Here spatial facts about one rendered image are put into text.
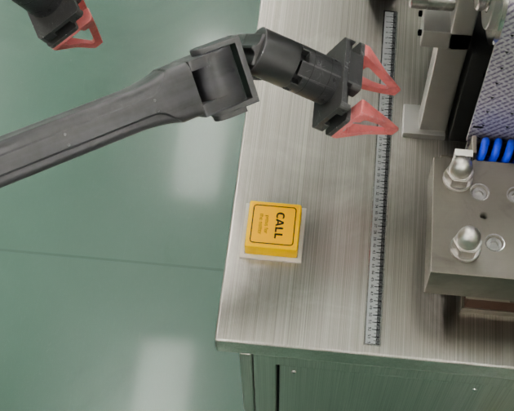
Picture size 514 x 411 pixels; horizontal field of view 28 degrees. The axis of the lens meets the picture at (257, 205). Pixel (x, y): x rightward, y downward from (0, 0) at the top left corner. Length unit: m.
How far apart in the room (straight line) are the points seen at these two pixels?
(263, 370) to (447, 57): 0.48
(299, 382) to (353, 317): 0.16
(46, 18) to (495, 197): 0.60
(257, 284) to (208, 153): 1.19
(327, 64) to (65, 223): 1.34
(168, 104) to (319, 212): 0.34
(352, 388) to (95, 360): 0.96
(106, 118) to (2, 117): 1.54
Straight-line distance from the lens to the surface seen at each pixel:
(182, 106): 1.14
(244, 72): 1.18
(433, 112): 1.42
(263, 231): 1.35
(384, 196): 1.41
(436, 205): 1.26
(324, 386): 1.44
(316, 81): 1.21
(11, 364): 2.33
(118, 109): 1.12
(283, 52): 1.19
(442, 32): 1.27
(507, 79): 1.23
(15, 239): 2.46
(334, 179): 1.42
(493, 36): 1.17
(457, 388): 1.42
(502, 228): 1.26
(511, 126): 1.31
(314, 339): 1.31
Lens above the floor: 2.12
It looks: 61 degrees down
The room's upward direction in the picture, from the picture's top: 2 degrees counter-clockwise
